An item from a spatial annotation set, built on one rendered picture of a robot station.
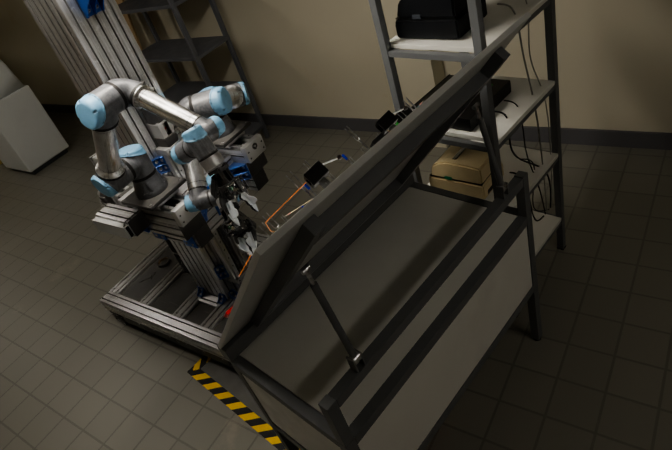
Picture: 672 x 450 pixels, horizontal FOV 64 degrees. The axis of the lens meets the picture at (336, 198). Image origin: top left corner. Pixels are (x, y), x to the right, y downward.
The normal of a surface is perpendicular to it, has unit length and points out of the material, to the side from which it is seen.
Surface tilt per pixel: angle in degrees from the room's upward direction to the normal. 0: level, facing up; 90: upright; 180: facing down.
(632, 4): 90
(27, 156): 90
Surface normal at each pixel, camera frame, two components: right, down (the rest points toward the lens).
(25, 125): 0.81, 0.13
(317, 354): -0.28, -0.78
